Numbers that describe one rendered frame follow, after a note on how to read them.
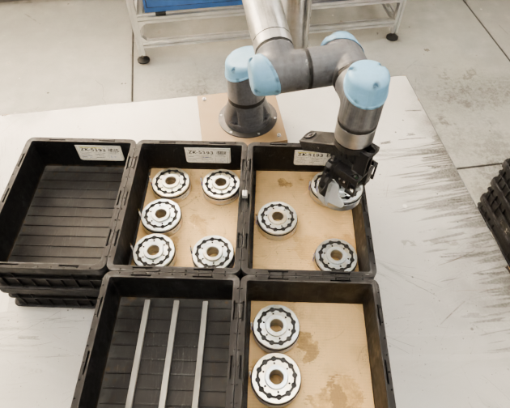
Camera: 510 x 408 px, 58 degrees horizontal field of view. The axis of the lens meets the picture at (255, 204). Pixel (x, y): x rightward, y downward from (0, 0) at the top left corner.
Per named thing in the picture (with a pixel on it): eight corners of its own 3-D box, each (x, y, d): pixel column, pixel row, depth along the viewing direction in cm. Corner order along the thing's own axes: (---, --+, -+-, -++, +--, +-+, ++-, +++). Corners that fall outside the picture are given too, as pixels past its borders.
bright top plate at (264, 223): (256, 204, 121) (256, 202, 120) (294, 201, 121) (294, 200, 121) (259, 236, 115) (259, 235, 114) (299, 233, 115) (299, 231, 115)
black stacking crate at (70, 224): (44, 166, 134) (29, 138, 125) (145, 168, 134) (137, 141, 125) (-5, 289, 111) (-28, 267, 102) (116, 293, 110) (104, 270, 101)
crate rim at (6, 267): (31, 142, 127) (28, 136, 125) (139, 145, 126) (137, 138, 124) (-25, 271, 103) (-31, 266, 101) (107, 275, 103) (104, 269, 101)
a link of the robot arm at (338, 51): (301, 32, 85) (317, 69, 79) (359, 24, 86) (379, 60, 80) (299, 67, 92) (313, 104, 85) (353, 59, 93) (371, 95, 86)
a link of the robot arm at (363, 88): (382, 52, 79) (401, 83, 74) (369, 101, 88) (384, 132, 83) (338, 57, 78) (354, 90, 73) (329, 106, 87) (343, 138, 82)
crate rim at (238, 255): (139, 145, 126) (138, 138, 124) (248, 147, 126) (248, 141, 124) (107, 275, 103) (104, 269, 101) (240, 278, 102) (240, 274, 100)
